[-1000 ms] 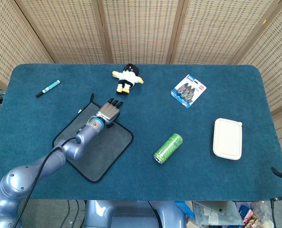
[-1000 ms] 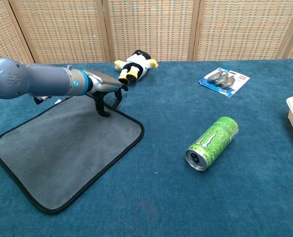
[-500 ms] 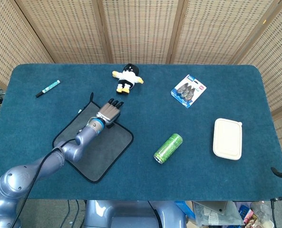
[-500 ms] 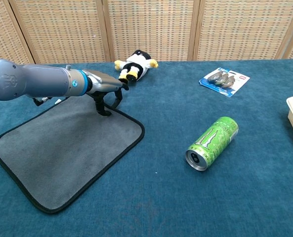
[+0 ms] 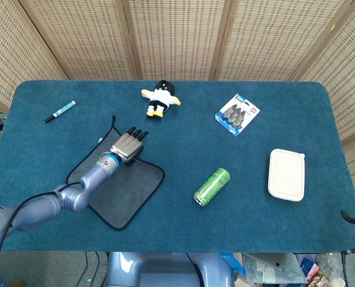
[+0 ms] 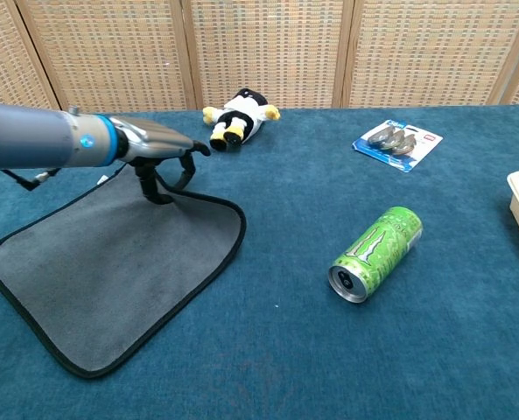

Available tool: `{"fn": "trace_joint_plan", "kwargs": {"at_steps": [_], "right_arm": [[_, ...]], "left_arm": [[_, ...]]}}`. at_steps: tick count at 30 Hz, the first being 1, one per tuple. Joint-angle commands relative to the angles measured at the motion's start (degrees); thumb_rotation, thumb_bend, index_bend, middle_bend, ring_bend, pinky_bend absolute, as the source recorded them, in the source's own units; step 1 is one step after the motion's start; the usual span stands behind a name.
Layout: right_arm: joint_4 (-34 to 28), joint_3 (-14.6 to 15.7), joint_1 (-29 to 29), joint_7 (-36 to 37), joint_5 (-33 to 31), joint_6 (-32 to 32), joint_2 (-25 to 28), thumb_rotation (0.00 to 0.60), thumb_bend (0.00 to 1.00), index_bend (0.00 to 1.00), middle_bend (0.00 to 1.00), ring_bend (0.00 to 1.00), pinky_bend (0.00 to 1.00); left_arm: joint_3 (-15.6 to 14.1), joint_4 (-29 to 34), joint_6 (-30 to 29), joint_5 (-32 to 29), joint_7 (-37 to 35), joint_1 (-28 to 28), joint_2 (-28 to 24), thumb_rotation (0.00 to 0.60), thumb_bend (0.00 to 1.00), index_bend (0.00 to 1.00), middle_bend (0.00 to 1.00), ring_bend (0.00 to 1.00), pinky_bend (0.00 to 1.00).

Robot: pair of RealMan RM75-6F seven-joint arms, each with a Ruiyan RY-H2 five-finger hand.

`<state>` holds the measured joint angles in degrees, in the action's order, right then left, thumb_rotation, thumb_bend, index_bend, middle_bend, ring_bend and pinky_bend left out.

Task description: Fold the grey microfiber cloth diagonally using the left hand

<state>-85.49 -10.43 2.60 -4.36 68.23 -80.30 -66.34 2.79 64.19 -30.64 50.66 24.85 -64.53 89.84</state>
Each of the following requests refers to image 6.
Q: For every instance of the blue carpet table cover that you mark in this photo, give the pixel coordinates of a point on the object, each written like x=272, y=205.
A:
x=285, y=350

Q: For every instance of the black white yellow plush toy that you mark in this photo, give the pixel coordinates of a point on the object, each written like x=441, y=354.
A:
x=247, y=111

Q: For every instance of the woven wooden folding screen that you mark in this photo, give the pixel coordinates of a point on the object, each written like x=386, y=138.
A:
x=110, y=52

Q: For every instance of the grey microfibre cloth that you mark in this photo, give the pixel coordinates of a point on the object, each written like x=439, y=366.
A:
x=110, y=271

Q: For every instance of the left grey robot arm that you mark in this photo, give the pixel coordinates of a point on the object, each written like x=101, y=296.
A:
x=31, y=137

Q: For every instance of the green energy drink can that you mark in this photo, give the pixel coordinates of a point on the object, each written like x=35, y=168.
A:
x=381, y=249

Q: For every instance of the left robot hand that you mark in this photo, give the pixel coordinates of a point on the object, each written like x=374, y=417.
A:
x=154, y=137

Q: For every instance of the blister pack of metal hooks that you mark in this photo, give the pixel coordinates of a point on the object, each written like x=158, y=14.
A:
x=399, y=141

